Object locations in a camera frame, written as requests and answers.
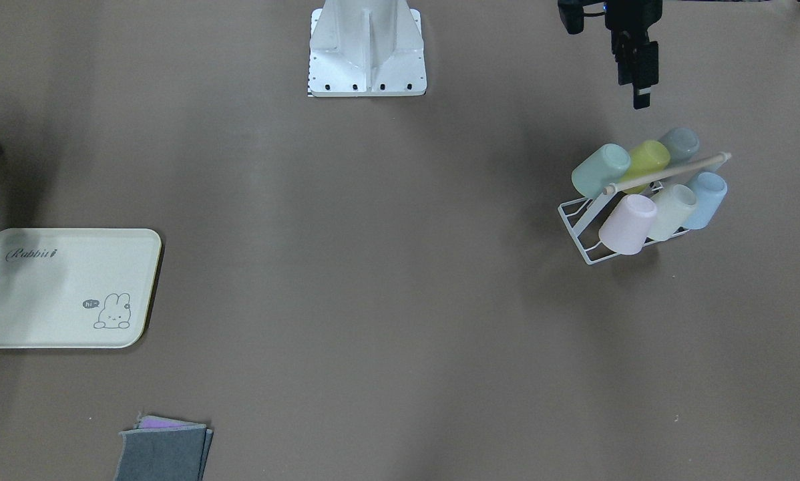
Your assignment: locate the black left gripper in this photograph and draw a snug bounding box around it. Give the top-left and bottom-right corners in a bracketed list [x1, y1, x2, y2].
[604, 1, 663, 110]

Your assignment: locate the cream rabbit tray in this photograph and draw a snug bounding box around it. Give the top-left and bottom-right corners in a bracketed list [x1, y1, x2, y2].
[0, 228, 163, 348]

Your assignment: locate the green cup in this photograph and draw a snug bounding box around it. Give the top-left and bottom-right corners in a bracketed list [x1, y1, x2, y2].
[571, 143, 632, 198]

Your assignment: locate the grey cup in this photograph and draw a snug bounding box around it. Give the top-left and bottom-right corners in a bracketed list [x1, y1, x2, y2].
[658, 127, 701, 166]

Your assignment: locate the yellow cup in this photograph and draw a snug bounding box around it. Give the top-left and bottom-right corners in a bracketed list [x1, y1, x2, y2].
[619, 140, 670, 182]

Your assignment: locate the light blue cup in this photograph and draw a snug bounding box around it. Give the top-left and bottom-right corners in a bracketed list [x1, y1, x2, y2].
[682, 171, 729, 230]

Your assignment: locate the cream white cup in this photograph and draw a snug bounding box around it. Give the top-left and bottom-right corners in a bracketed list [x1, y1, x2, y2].
[647, 184, 697, 241]

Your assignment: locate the pink cup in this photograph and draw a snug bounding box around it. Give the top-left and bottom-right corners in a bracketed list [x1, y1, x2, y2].
[598, 194, 658, 255]

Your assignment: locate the purple cloth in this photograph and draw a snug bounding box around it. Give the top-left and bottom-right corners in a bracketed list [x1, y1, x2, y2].
[135, 415, 204, 430]

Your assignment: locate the grey cloth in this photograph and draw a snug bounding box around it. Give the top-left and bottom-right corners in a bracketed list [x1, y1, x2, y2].
[114, 426, 214, 480]

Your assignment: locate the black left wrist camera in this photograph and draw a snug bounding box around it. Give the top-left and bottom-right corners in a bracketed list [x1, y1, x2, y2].
[558, 0, 606, 35]

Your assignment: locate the white wire cup rack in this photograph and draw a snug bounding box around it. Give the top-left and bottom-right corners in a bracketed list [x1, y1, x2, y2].
[558, 152, 733, 265]

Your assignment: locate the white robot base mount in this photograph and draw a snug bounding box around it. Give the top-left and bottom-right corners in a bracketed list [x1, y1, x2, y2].
[307, 1, 428, 98]

